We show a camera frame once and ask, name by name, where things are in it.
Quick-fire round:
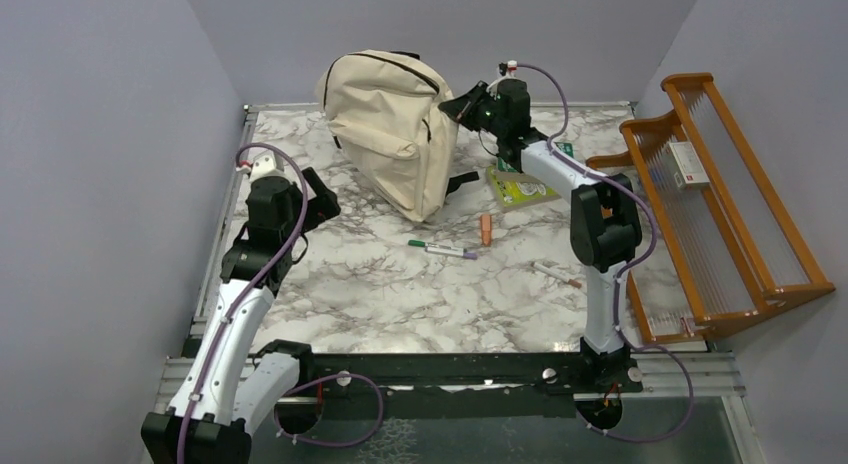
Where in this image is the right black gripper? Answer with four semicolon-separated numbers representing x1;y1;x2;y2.
436;82;504;139

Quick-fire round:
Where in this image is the cream canvas backpack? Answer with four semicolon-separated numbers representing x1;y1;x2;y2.
315;49;480;222

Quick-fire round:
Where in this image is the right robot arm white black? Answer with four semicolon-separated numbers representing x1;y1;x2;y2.
438;79;642;391

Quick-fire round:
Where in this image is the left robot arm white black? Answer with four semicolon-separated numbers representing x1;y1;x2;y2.
141;167;340;463

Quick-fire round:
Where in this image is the green illustrated book upper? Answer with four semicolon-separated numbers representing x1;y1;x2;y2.
496;141;574;173

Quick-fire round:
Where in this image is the green illustrated book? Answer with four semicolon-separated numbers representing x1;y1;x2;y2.
485;166;560;212
496;141;574;173

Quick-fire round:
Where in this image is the green illustrated book lower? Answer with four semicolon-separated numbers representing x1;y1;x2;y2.
485;166;560;212

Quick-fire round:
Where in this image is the green capped marker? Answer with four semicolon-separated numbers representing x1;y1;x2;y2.
407;239;455;250

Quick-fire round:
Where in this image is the orange highlighter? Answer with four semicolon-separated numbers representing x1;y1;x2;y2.
480;213;493;247

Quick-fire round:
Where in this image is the purple capped marker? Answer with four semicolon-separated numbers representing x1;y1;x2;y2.
425;246;478;260

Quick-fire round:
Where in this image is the brown tipped white marker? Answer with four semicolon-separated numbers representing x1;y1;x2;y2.
532;262;582;289

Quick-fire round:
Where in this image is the small white box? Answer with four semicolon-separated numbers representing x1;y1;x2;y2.
663;141;710;190

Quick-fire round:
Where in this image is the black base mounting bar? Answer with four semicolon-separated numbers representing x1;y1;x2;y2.
182;338;664;423

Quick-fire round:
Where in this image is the wooden shelf rack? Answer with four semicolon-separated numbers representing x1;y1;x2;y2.
588;73;835;344

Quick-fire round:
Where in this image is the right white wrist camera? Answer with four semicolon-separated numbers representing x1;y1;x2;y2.
486;60;518;96

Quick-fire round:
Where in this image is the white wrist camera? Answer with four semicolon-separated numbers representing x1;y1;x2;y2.
486;60;518;96
237;151;284;183

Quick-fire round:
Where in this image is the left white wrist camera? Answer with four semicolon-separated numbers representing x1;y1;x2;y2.
237;151;284;183

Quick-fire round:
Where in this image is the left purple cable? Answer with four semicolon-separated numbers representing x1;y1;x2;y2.
175;142;310;464

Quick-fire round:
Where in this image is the purple cable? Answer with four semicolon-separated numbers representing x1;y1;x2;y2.
175;142;310;464
510;62;696;445

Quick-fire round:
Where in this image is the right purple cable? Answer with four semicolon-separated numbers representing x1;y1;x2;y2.
510;62;696;445

